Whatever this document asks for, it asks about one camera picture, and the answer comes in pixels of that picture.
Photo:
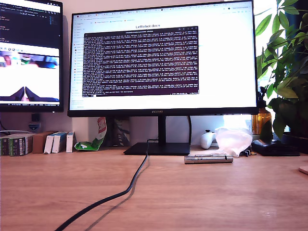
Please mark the patterned grey book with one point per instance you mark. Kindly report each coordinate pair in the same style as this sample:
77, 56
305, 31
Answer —
122, 132

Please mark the large black Huawei monitor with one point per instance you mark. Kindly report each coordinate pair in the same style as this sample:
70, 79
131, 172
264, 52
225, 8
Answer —
144, 60

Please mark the white game controller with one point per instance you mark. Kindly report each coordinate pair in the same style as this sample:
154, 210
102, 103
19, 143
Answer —
207, 140

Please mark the green snack bag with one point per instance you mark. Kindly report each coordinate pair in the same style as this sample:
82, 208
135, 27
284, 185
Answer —
91, 145

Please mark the crumpled white plastic bag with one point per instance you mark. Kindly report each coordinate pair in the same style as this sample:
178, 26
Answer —
233, 142

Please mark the white and blue small box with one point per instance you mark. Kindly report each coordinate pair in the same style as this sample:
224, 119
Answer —
48, 144
69, 143
57, 144

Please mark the amber glass pump bottle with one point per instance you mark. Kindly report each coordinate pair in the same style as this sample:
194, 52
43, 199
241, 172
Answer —
261, 120

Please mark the brown cardboard box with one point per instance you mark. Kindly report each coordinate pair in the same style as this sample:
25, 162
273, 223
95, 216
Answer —
38, 143

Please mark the blue shield sticker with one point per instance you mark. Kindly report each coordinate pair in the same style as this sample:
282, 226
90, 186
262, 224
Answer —
34, 126

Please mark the black leather pouch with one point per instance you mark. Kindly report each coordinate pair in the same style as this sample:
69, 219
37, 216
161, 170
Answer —
274, 148

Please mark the green and white carton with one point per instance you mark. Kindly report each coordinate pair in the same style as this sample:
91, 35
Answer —
19, 145

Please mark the green leafy houseplant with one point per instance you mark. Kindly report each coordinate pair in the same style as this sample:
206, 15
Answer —
288, 72

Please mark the dark plant pot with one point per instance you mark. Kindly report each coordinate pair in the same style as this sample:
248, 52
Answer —
298, 142

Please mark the black monitor with code windows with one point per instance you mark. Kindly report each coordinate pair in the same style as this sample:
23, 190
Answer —
31, 29

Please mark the dark green carton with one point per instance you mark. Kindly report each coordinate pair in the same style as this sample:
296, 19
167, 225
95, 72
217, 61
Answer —
4, 146

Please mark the round wooden coaster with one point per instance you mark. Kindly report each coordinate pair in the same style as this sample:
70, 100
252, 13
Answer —
304, 170

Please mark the small black wall clip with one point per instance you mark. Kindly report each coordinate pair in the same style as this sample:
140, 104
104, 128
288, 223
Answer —
35, 117

